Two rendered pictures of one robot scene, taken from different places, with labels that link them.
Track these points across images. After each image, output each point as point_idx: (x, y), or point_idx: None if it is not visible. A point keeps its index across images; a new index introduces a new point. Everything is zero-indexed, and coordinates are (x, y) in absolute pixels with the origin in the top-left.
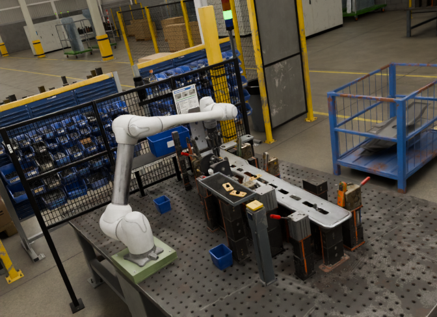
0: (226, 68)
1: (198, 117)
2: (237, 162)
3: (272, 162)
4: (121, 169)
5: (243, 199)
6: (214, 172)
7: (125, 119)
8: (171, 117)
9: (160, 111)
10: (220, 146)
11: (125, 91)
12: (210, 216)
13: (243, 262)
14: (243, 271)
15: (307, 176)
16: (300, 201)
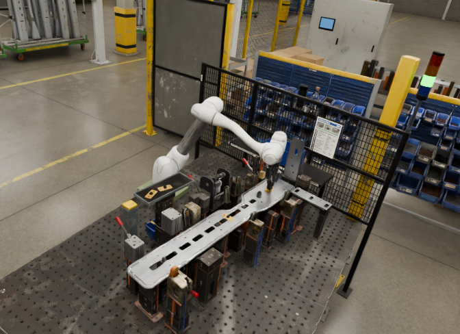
0: (388, 135)
1: (241, 138)
2: (261, 203)
3: (252, 224)
4: (189, 130)
5: (139, 197)
6: (200, 180)
7: (205, 100)
8: (227, 122)
9: (300, 125)
10: (297, 189)
11: (280, 89)
12: None
13: (156, 246)
14: (144, 247)
15: (313, 286)
16: (176, 249)
